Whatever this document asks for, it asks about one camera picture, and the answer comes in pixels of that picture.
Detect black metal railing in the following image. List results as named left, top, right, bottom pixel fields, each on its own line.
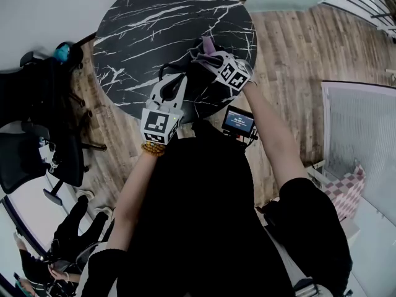
left=335, top=0, right=396, bottom=40

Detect black cable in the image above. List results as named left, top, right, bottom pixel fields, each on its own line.
left=158, top=62, right=187, bottom=80

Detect pink checkered box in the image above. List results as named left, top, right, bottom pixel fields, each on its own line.
left=321, top=162, right=368, bottom=222

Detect amber bead bracelet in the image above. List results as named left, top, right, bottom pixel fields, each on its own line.
left=141, top=141, right=166, bottom=157

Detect person's black clothing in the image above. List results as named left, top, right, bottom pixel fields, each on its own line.
left=88, top=119, right=353, bottom=297

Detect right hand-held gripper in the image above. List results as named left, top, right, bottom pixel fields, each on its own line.
left=197, top=51, right=255, bottom=92

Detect white paper tags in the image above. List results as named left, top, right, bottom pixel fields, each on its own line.
left=38, top=136, right=61, bottom=174

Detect person's right forearm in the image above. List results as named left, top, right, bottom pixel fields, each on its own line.
left=243, top=84, right=310, bottom=191

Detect ribbed glass partition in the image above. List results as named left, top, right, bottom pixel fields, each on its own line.
left=321, top=80, right=396, bottom=204

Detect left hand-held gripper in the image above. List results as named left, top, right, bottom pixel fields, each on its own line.
left=140, top=74, right=189, bottom=146

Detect black office chair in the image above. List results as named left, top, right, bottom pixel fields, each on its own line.
left=0, top=49, right=93, bottom=129
left=0, top=121, right=108, bottom=205

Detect white fabric harness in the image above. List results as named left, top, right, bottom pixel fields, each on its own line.
left=265, top=227, right=329, bottom=297

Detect person's left forearm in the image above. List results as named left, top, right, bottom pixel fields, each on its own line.
left=105, top=153, right=160, bottom=253

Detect purple and grey cloth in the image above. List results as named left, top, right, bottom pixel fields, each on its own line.
left=186, top=37, right=226, bottom=71

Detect teal object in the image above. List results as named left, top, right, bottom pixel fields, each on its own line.
left=54, top=41, right=72, bottom=64

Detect small black monitor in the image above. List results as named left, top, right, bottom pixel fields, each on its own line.
left=221, top=105, right=259, bottom=147

